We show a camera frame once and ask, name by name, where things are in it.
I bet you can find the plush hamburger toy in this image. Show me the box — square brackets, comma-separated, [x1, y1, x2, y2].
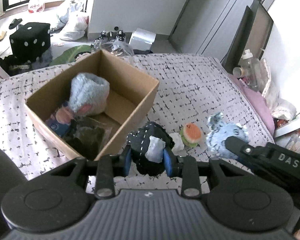
[179, 122, 202, 148]

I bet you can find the black plastic item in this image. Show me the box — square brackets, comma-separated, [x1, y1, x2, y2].
[62, 115, 119, 160]

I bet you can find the blue fuzzy sock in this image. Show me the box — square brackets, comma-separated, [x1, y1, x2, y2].
[205, 112, 249, 160]

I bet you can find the planet print tissue pack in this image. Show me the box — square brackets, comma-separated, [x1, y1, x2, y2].
[45, 101, 74, 137]

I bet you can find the light blue plush mouse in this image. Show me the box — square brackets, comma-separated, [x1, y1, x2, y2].
[68, 73, 110, 116]

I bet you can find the brown cardboard box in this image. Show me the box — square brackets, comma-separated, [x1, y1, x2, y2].
[26, 50, 159, 160]

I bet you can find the patterned bed cover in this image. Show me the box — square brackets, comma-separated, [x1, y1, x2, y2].
[0, 52, 276, 195]

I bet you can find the clear plastic bottle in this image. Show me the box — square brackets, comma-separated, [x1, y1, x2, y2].
[240, 49, 258, 91]

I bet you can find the green leaf cushion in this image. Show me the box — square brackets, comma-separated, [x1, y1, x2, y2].
[50, 45, 91, 66]

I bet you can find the white small appliance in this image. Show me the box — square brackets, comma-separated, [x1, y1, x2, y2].
[129, 28, 156, 51]

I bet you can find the white plastic bag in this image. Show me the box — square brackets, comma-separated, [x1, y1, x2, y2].
[59, 11, 89, 41]

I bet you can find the black dice stool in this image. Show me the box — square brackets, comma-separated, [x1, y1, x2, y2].
[9, 22, 51, 62]

